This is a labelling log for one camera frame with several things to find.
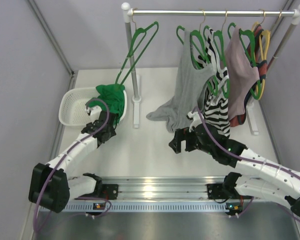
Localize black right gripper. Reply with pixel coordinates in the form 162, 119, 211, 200
169, 126, 215, 156

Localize green tank top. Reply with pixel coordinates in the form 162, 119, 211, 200
96, 83, 125, 124

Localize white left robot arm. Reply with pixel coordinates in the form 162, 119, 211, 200
28, 110, 119, 213

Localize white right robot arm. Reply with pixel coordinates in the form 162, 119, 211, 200
168, 124, 300, 217

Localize black white striped top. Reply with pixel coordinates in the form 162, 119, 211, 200
197, 26, 231, 138

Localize grey tank top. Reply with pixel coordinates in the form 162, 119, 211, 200
146, 30, 217, 133

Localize mauve pink top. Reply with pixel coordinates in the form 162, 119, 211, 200
225, 26, 259, 121

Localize yellow hanger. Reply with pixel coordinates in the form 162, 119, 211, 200
252, 9, 271, 100

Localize white plastic basket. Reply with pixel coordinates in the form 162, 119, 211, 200
58, 87, 128, 127

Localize metal clothes rack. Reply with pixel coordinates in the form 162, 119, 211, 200
121, 2, 300, 129

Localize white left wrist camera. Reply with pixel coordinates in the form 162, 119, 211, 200
85, 105, 102, 119

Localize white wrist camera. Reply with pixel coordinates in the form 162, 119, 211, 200
85, 105, 102, 119
187, 111, 203, 128

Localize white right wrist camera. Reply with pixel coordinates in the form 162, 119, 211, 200
187, 111, 203, 128

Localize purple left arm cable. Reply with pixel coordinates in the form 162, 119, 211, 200
32, 97, 113, 235

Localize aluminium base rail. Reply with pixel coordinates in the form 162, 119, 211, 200
38, 176, 300, 214

